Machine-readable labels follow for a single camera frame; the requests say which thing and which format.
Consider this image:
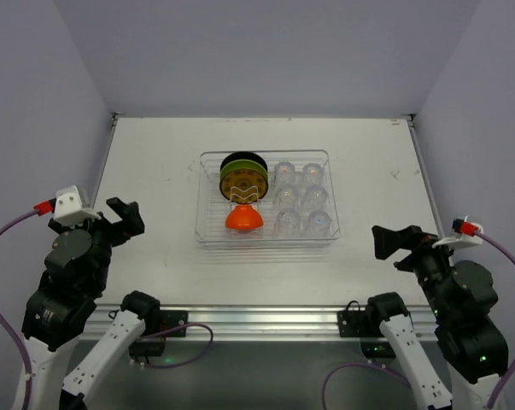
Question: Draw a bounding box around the orange plastic bowl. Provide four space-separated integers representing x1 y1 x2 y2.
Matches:
225 204 264 231

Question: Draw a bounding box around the yellow patterned plate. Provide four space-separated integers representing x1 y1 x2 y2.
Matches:
219 167 269 204

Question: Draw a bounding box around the lime green plate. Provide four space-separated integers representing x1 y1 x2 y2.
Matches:
219 159 268 178

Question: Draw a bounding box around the black plate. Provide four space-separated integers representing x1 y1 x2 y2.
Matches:
219 151 268 170

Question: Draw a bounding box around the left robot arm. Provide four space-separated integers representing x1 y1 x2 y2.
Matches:
15 197 160 409

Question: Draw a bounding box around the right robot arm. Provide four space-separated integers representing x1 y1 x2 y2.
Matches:
366 220 512 409

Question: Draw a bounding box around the clear plastic dish rack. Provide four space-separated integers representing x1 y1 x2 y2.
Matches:
196 149 341 249

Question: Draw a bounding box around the clear glass front right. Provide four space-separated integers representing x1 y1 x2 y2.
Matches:
305 210 332 238

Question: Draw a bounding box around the clear glass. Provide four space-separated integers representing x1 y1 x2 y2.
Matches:
301 163 324 186
273 184 299 209
274 208 301 238
274 161 296 185
305 210 332 238
301 184 328 211

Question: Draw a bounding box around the clear glass middle right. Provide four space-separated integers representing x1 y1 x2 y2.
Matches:
301 184 328 211

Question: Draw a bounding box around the clear glass back right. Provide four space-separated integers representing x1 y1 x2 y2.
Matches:
301 163 324 186

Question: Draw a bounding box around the clear glass front left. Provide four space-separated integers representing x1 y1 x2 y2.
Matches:
274 208 301 238

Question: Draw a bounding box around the right black controller box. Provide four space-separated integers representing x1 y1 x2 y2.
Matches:
360 342 396 360

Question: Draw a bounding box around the black controller box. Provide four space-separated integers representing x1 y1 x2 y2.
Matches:
128 341 166 361
360 342 396 360

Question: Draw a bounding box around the clear glass middle left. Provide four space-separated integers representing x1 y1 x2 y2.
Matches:
273 184 299 209

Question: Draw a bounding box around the left black controller box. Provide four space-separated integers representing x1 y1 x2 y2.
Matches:
128 341 166 361

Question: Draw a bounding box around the clear glass back left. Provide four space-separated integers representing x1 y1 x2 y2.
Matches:
274 161 296 185

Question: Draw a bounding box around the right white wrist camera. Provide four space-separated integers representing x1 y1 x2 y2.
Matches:
431 216 483 250

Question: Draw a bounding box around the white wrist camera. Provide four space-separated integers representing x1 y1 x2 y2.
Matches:
431 216 483 250
53 185 96 226

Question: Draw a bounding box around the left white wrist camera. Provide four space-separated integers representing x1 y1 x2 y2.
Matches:
53 185 96 226

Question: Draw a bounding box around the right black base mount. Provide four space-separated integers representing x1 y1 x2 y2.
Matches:
337 300 372 338

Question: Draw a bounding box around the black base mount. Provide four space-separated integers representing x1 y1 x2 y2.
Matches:
337 300 372 338
159 310 189 338

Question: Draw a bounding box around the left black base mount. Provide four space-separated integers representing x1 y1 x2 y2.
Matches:
159 310 189 338

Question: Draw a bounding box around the aluminium front rail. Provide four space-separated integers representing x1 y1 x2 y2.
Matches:
81 305 436 343

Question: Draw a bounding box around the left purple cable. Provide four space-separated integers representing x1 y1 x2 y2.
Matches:
0 201 56 410

